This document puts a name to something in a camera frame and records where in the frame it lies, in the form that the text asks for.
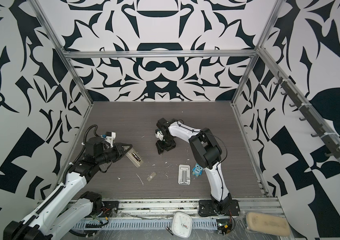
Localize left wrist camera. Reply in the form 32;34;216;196
102;132;116;148

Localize silver metal phone stand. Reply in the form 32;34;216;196
178;165;191;186

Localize small circuit board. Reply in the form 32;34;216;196
216;218;233;235

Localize blue owl toy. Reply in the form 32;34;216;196
192;164;204;177

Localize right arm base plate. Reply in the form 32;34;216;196
198;199;241;217

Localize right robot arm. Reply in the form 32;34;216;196
156;118;232;215

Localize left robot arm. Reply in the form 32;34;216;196
3;137;133;240

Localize remote battery cover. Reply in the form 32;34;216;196
147;172;157;182

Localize white slotted cable duct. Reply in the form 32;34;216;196
72;219;217;231

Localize white square clock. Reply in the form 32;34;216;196
171;212;193;239

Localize white remote control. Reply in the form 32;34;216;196
126;149;144;168

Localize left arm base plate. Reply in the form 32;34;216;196
96;201;120;218

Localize beige sponge pad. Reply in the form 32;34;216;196
245;212;291;237

